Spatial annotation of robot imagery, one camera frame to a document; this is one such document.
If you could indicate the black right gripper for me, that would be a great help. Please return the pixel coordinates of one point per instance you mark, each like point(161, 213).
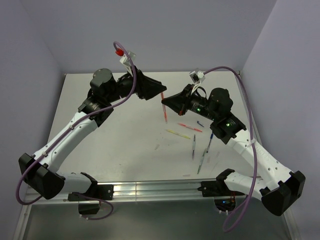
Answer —
point(180, 102)

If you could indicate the pink highlighter pen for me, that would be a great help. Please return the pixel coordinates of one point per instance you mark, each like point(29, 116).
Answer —
point(189, 127)

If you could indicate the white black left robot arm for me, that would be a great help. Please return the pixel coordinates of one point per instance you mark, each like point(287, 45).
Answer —
point(41, 170)

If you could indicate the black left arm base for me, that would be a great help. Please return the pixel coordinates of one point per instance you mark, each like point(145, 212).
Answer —
point(101, 193)

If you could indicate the blue ballpoint pen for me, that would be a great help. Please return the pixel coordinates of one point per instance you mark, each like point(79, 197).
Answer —
point(210, 142)

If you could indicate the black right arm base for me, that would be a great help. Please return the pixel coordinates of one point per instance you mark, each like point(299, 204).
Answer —
point(224, 199)

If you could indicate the orange highlighter pen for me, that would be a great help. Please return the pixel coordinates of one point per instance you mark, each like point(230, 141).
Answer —
point(164, 108)

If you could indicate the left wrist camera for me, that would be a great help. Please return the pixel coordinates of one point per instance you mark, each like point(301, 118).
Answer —
point(124, 60)

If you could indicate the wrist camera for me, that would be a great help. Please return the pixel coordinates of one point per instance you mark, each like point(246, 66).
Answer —
point(124, 60)
point(197, 76)

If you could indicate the aluminium front rail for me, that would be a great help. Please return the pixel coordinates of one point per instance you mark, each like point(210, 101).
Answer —
point(146, 191)

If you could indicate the yellow highlighter pen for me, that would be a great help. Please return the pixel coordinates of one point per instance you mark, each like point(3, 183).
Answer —
point(178, 134)

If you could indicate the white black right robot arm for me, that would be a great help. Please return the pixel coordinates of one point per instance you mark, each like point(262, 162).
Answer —
point(277, 188)

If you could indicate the purple highlighter pen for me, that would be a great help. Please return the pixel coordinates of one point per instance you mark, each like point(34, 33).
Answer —
point(193, 146)

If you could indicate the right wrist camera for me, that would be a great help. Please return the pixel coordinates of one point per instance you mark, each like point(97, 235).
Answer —
point(197, 76)

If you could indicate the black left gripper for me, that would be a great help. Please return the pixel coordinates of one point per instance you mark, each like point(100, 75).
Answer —
point(146, 88)

